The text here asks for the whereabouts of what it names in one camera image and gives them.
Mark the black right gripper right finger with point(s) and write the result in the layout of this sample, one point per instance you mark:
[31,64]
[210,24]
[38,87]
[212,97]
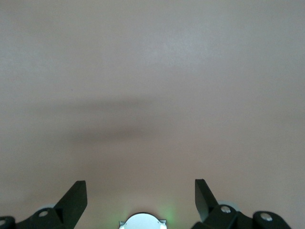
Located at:
[205,202]

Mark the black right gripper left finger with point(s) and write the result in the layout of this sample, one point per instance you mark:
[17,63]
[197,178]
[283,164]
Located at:
[71,202]

